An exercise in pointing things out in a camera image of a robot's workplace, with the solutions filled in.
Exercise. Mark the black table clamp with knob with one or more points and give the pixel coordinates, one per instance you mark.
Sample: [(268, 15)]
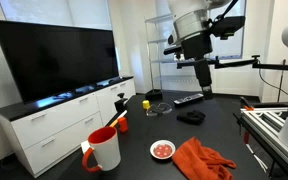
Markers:
[(120, 105)]

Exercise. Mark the small yellow cup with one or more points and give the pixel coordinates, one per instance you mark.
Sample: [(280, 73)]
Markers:
[(146, 104)]

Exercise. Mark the small white plate red inside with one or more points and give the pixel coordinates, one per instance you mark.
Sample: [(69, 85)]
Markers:
[(162, 150)]

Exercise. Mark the black camera on boom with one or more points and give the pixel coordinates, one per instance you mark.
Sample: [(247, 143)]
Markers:
[(172, 50)]

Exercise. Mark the orange cloth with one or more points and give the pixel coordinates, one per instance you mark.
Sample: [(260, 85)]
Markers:
[(200, 160)]

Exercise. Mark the large black flat television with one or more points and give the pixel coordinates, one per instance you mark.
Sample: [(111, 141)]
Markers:
[(57, 60)]

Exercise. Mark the clear safety glasses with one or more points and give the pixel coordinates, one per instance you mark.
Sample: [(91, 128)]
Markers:
[(159, 109)]

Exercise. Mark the aluminium profile frame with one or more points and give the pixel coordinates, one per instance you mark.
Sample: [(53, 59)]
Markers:
[(267, 123)]

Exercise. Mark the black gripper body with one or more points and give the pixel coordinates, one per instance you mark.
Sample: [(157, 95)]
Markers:
[(197, 45)]

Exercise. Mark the black remote control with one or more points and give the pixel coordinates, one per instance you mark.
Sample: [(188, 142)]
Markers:
[(188, 99)]

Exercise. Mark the orange and black bar clamp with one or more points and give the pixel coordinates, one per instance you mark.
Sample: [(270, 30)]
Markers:
[(247, 106)]

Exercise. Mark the thin black stand pole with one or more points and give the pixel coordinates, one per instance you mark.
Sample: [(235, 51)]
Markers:
[(281, 80)]

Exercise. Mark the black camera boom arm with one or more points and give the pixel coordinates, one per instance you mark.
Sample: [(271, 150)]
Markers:
[(237, 63)]

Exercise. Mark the orange block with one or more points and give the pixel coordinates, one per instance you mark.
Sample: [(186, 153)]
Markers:
[(123, 125)]

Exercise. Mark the white cabinet with black top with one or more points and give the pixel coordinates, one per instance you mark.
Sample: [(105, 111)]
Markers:
[(60, 126)]

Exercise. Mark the black box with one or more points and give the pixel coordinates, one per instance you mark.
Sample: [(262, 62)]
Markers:
[(153, 95)]

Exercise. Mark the white strip under frame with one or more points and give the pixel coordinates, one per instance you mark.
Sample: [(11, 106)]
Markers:
[(255, 156)]

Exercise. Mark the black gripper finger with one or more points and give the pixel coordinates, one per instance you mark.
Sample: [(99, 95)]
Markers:
[(203, 73)]

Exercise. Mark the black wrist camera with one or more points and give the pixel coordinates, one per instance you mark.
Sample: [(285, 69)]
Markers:
[(229, 26)]

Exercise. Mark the white window blind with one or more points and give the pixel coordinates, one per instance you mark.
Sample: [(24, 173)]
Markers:
[(50, 11)]

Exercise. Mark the black crumpled cloth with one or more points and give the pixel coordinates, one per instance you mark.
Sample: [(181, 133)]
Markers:
[(191, 117)]

